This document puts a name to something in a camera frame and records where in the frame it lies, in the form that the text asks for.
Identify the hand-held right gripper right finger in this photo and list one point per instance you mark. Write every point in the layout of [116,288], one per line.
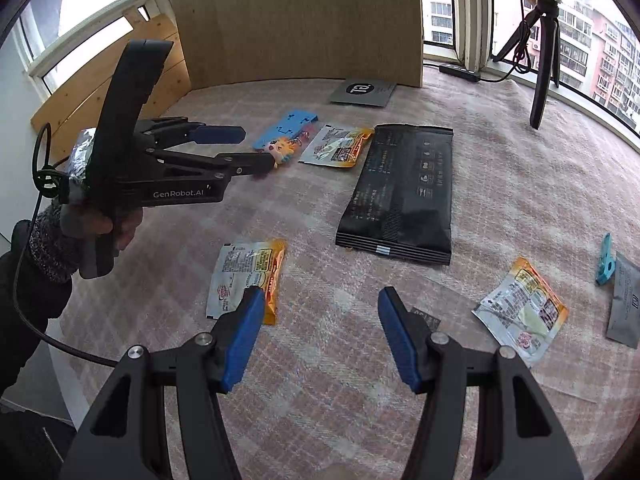
[400,345]

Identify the person's left forearm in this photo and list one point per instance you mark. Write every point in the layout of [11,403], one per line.
[50,250]

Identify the large black packet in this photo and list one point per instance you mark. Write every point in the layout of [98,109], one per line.
[400,195]

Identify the white framed window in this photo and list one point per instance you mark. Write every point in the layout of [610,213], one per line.
[90,0]

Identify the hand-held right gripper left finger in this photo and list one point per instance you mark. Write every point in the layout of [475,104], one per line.
[245,340]

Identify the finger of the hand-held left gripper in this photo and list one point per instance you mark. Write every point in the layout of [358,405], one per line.
[250,162]
[220,135]

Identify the person's left hand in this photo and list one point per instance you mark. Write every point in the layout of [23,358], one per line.
[127,225]

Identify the grey square card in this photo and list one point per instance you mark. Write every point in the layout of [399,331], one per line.
[362,92]

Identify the black power strip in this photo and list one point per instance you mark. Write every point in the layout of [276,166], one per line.
[460,71]

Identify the pine wood panel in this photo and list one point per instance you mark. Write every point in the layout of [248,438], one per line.
[165,65]

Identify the light wooden board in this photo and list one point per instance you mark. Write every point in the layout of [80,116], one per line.
[300,20]

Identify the black tripod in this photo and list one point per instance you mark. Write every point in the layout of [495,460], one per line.
[542,60]

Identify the grey foil packet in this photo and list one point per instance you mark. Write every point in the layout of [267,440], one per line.
[625,300]

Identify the light blue clip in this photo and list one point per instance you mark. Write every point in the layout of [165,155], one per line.
[605,260]

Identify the white orange creamer sachet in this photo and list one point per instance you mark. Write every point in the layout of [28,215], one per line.
[235,270]
[335,147]
[520,305]

